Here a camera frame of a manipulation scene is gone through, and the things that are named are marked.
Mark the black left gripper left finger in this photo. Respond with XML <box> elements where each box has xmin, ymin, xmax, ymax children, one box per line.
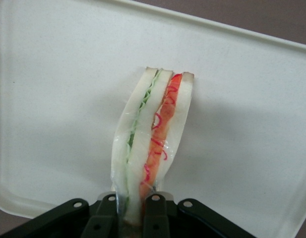
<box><xmin>31</xmin><ymin>194</ymin><xmax>119</xmax><ymax>238</ymax></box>

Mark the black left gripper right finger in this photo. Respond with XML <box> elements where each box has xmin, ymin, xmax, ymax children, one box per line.
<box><xmin>142</xmin><ymin>194</ymin><xmax>256</xmax><ymax>238</ymax></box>

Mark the triangle sandwich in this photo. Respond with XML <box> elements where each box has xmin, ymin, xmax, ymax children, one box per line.
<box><xmin>110</xmin><ymin>66</ymin><xmax>195</xmax><ymax>227</ymax></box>

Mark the cream white plastic tray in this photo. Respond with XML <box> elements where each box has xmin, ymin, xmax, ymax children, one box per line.
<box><xmin>0</xmin><ymin>0</ymin><xmax>306</xmax><ymax>238</ymax></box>

